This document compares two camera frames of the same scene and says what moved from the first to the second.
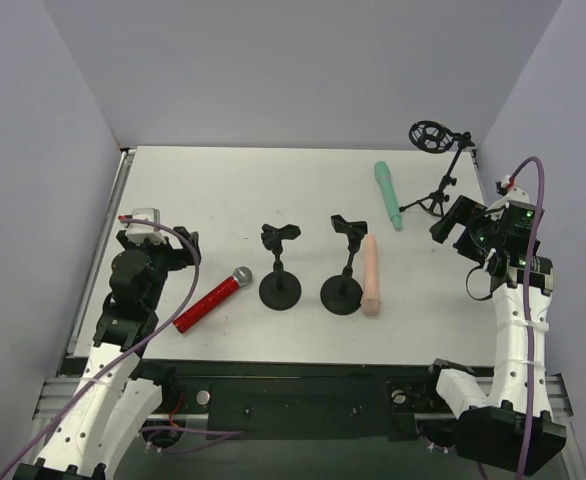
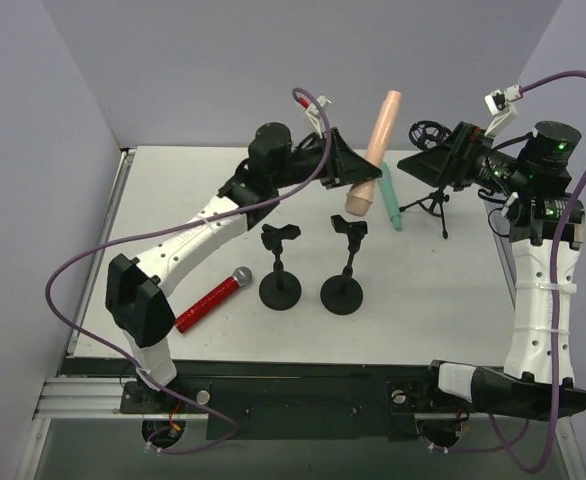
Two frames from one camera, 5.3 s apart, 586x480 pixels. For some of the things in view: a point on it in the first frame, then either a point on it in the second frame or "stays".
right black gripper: x=453 y=218 -> x=462 y=153
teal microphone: x=384 y=180 stays
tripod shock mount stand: x=433 y=137 stays
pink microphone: x=371 y=302 -> x=359 y=196
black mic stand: x=279 y=290 stays
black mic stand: x=342 y=295 stays
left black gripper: x=171 y=248 -> x=333 y=161
